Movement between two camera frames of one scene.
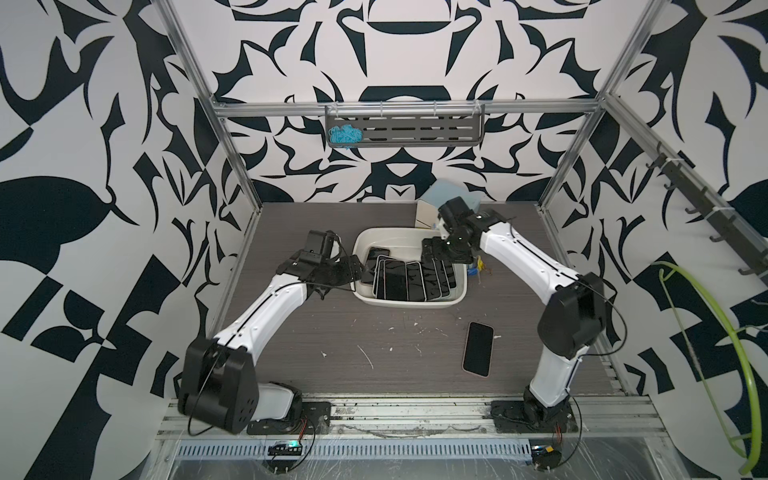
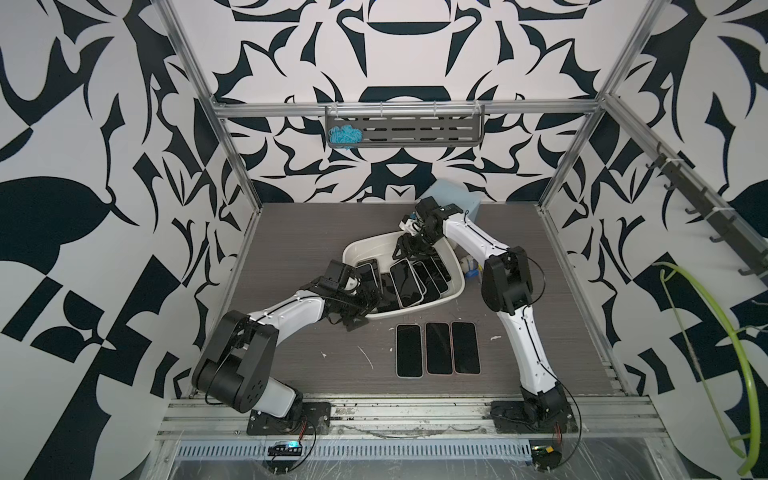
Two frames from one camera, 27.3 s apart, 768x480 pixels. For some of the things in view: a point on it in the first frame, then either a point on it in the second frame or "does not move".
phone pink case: [478, 351] → [465, 348]
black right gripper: [460, 258] → [404, 245]
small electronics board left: [285, 448] does not move
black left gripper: [347, 269] → [363, 306]
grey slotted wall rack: [412, 125] does not move
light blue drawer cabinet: [444, 190] does not move
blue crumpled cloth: [345, 136] does not move
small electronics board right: [545, 458] does not move
